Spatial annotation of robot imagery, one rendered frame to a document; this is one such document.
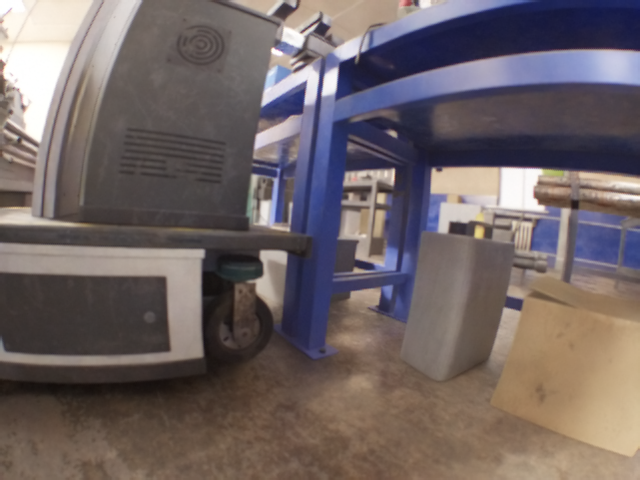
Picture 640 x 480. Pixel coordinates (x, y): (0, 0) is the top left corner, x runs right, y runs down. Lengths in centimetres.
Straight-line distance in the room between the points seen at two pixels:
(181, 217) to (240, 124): 22
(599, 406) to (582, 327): 18
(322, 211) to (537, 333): 56
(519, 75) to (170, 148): 61
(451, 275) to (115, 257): 65
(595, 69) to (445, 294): 55
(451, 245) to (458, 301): 13
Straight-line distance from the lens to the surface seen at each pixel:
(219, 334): 62
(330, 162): 67
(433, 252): 66
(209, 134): 54
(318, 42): 98
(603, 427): 68
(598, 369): 61
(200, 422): 51
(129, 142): 52
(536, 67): 50
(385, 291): 111
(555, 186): 185
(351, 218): 568
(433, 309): 67
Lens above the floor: 36
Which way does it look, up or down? 5 degrees down
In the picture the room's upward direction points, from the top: 6 degrees clockwise
